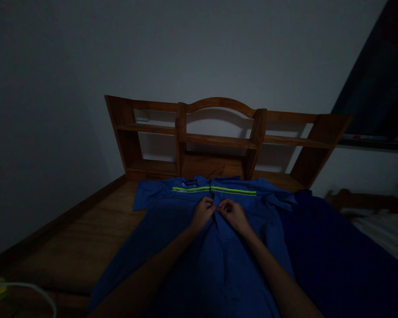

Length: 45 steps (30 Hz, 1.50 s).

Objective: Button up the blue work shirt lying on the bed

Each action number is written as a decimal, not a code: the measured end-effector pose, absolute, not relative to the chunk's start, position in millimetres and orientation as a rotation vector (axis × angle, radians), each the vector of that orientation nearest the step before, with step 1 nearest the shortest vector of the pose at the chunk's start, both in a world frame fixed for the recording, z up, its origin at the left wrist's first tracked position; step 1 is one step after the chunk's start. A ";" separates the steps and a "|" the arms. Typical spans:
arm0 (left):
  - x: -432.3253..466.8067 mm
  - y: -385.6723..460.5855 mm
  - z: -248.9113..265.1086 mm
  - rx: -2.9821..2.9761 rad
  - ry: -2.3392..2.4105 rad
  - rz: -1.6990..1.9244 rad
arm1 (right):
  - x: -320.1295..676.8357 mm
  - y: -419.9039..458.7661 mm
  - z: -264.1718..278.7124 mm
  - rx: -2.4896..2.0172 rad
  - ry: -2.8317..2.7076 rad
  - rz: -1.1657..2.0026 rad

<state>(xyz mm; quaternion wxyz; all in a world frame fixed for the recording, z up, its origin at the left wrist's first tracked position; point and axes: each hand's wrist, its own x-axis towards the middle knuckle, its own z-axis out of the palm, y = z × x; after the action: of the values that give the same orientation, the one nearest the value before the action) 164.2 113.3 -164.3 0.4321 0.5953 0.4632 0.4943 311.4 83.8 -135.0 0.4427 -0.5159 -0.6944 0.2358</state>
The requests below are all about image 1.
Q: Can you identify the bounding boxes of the person's right fingers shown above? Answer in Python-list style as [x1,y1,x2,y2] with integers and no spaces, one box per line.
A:
[217,198,240,218]

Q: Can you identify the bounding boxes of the blue work shirt reflective stripe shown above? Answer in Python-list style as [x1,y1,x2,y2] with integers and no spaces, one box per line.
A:
[86,175,299,318]

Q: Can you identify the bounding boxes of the wooden desk shelf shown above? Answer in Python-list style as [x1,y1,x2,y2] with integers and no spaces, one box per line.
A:
[104,95,353,188]

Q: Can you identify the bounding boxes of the person's left hand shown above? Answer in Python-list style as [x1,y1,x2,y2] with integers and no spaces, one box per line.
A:
[189,197,217,232]

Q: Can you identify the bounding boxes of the person's right hand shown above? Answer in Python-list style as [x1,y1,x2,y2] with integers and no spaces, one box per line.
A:
[217,198,250,235]

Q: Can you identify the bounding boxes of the dark blue cloth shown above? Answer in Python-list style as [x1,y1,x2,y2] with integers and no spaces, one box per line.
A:
[278,189,398,318]

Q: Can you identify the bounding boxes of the white cable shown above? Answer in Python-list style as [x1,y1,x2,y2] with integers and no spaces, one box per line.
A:
[0,281,57,318]

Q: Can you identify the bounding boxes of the dark blue curtain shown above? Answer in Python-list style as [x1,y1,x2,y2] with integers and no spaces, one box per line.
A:
[330,0,398,146]

